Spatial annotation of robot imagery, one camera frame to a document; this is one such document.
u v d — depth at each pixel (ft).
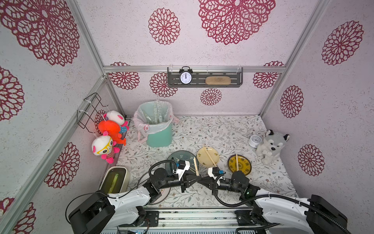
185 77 2.94
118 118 3.10
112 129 2.88
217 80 2.95
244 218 2.36
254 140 3.31
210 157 3.10
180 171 2.06
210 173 2.02
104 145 2.63
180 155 3.18
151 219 2.41
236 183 1.93
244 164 3.04
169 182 2.11
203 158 3.13
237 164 3.02
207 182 2.17
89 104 2.55
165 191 2.72
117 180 2.66
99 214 1.37
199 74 3.11
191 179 2.21
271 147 2.74
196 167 2.06
